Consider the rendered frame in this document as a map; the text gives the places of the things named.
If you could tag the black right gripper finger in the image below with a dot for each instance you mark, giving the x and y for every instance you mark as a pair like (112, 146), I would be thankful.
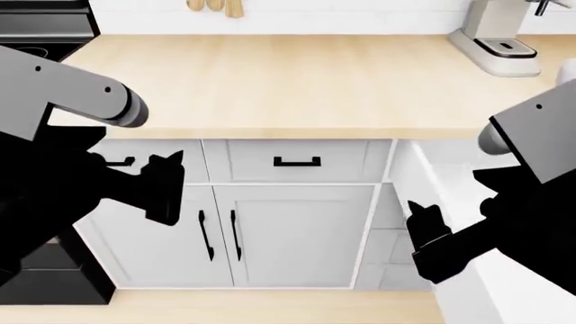
(416, 221)
(437, 221)

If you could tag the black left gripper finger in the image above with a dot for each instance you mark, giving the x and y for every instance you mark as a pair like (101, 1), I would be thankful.
(157, 161)
(177, 160)

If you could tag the narrow white closed drawer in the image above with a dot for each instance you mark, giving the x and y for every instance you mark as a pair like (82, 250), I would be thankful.
(193, 162)

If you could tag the white open drawer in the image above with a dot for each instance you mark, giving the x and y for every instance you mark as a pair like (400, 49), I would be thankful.
(454, 303)

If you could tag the wide white closed drawer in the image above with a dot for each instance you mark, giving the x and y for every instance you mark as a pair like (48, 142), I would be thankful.
(351, 162)

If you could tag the white cabinet door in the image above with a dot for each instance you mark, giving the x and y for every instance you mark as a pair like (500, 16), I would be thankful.
(148, 249)
(297, 236)

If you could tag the small round wooden utensil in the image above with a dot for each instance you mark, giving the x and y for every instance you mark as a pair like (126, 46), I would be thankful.
(194, 4)

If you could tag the narrow wooden utensil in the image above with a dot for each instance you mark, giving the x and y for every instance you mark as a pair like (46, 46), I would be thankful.
(212, 4)

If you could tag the wide wooden utensil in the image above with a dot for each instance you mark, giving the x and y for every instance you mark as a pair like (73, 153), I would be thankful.
(234, 7)

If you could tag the black kitchen range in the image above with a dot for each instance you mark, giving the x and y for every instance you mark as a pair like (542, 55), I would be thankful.
(45, 20)

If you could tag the beige coffee machine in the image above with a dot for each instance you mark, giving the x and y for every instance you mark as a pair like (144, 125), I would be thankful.
(492, 33)

